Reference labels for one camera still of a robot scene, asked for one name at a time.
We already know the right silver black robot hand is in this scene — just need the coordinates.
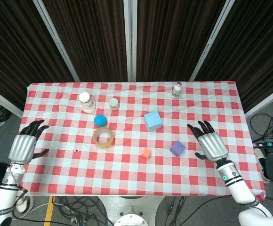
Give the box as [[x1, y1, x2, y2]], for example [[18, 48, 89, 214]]
[[186, 121, 229, 163]]

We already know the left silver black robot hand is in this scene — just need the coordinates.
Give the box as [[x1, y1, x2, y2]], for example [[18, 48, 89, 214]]
[[8, 119, 50, 165]]

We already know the purple cube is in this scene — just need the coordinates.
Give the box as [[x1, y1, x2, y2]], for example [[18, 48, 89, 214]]
[[169, 140, 186, 157]]

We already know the small orange cube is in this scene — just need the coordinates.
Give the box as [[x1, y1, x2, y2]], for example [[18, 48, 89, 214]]
[[141, 148, 153, 159]]

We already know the white grey robot base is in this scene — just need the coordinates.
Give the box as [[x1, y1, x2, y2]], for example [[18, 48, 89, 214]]
[[98, 195, 165, 226]]

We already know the white paper cup stack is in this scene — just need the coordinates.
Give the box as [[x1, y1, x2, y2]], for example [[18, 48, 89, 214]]
[[78, 92, 96, 113]]

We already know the black white sneaker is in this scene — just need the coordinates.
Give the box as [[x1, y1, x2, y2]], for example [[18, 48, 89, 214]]
[[254, 147, 273, 184]]

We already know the black power strip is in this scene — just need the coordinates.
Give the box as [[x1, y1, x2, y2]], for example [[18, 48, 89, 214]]
[[253, 140, 273, 149]]

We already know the large light blue cube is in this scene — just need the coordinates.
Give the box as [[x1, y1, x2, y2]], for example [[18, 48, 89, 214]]
[[143, 111, 163, 132]]

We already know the white drink bottle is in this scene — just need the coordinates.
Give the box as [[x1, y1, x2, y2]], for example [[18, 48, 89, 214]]
[[171, 82, 183, 99]]

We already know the clear yellowish tape roll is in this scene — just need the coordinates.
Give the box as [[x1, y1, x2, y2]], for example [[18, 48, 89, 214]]
[[92, 128, 115, 149]]

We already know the blue ball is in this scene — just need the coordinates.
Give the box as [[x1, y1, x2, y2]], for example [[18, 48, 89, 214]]
[[94, 114, 108, 127]]

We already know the red white checkered tablecloth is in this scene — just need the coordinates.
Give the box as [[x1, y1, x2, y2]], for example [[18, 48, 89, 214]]
[[16, 81, 266, 197]]

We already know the dark brown partition panel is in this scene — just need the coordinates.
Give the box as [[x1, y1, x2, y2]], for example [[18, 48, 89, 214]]
[[136, 0, 227, 82], [194, 0, 273, 113], [0, 0, 75, 111], [42, 0, 128, 82]]

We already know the small white jar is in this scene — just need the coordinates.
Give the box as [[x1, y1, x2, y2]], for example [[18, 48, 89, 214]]
[[108, 97, 120, 111]]

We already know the white partition base rail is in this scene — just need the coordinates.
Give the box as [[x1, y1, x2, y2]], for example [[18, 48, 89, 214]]
[[0, 84, 24, 119], [244, 81, 273, 118]]

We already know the white partition post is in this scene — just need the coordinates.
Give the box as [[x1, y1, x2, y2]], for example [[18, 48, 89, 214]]
[[32, 0, 80, 82], [189, 0, 236, 82], [123, 0, 138, 82]]

